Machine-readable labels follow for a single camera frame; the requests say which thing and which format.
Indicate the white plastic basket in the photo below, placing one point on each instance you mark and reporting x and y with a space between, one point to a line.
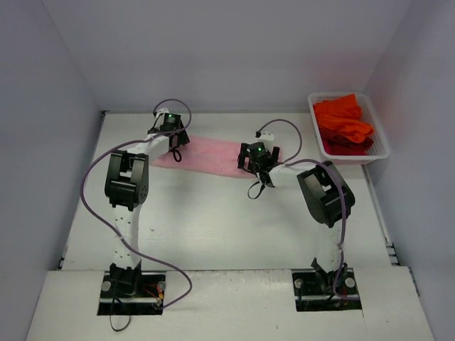
378 151

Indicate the orange t shirt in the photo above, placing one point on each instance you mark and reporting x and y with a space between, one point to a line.
340 119

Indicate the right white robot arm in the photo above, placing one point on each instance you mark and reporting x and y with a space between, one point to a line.
327 197

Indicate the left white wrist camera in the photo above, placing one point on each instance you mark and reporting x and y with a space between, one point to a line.
161 111

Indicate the pink t shirt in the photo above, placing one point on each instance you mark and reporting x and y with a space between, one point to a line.
206 155

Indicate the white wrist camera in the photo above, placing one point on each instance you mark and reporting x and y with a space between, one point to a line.
264 136
161 111

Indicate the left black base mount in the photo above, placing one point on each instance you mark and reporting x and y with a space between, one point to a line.
147 300

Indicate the dark red t shirt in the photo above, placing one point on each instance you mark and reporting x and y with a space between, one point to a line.
347 149

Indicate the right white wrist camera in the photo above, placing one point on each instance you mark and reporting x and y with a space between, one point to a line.
264 136

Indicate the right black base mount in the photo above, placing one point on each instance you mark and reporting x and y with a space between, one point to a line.
310 296

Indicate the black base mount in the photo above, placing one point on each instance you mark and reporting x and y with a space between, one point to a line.
147 300
310 296

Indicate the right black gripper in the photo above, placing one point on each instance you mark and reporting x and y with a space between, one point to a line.
257 160

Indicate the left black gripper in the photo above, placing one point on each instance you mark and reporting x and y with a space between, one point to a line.
181 138

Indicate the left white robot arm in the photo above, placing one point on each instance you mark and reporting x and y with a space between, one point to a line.
127 188

